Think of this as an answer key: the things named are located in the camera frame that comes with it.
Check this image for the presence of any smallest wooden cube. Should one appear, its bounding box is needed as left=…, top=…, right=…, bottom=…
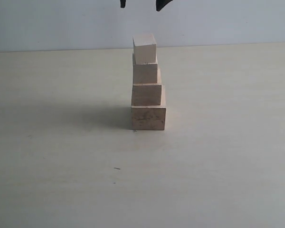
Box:
left=133, top=33, right=157, bottom=65

